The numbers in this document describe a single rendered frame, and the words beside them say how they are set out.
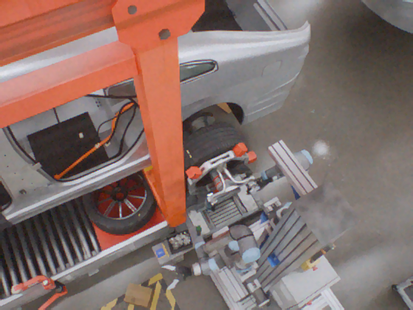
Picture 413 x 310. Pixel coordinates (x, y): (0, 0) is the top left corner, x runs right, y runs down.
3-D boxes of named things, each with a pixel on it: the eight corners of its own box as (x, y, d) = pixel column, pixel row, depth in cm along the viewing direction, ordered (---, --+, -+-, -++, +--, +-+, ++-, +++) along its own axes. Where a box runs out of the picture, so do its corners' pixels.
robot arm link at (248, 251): (245, 252, 295) (255, 232, 247) (251, 271, 289) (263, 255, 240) (229, 256, 294) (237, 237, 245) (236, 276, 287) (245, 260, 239)
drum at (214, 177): (223, 170, 340) (223, 162, 328) (234, 190, 332) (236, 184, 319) (208, 176, 337) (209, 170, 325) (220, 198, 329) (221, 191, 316)
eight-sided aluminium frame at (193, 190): (240, 170, 363) (248, 142, 314) (244, 176, 360) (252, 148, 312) (187, 195, 351) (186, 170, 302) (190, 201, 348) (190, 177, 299)
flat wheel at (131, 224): (127, 158, 400) (124, 147, 379) (171, 202, 380) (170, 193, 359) (74, 200, 378) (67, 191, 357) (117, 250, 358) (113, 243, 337)
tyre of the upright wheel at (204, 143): (234, 110, 315) (161, 147, 308) (249, 133, 306) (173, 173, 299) (236, 145, 376) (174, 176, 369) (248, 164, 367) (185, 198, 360)
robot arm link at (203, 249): (240, 217, 248) (189, 246, 276) (245, 233, 244) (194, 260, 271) (251, 217, 257) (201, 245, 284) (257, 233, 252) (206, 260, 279)
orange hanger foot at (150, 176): (155, 158, 372) (151, 141, 341) (179, 205, 352) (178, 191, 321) (139, 165, 369) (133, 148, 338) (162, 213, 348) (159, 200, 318)
